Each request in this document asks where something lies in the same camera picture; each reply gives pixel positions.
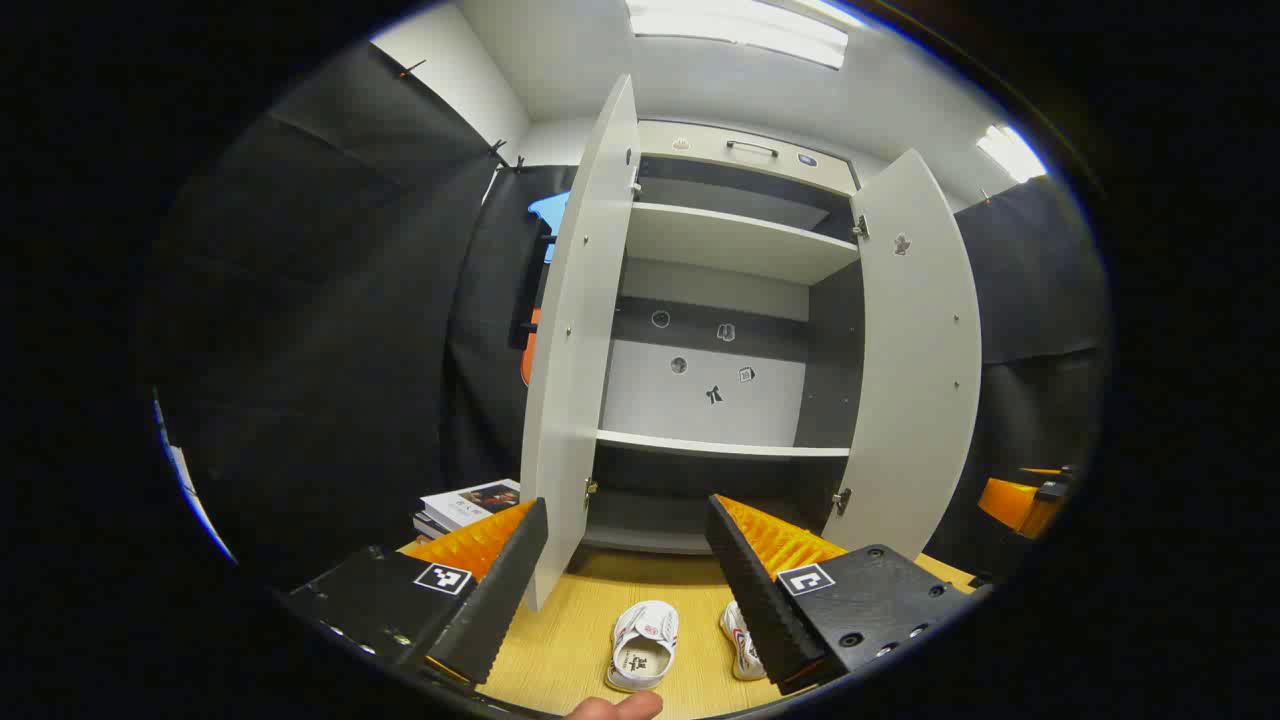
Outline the long ceiling light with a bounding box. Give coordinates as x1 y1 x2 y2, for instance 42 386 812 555
625 0 851 70

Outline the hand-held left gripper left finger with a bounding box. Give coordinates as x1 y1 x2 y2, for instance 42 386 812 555
280 497 550 687

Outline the grey shoe cabinet door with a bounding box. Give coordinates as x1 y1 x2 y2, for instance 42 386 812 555
822 148 984 561
520 72 641 613

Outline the small ceiling light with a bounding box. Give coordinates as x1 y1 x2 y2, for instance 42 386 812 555
976 124 1049 185

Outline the grey shoe cabinet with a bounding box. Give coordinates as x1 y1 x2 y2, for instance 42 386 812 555
580 118 866 556

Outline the white cover book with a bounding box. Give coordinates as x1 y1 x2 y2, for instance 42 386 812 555
420 479 522 531

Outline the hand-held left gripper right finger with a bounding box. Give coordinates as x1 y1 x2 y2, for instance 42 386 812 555
705 493 979 698

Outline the white canvas shoe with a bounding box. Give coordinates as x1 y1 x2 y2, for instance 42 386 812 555
718 600 769 682
605 600 681 693

